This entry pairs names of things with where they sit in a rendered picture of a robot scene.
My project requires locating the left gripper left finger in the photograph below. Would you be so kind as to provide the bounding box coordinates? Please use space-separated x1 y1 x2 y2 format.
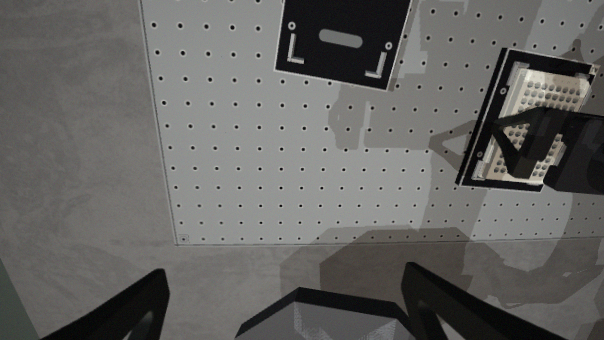
40 268 170 340

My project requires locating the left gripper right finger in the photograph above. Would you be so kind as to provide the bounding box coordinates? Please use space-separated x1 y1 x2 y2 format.
401 262 568 340

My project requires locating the beige well plate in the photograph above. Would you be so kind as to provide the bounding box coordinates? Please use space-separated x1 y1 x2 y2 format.
477 68 590 184

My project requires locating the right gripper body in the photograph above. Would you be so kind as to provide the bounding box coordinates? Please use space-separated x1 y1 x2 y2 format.
521 108 604 195

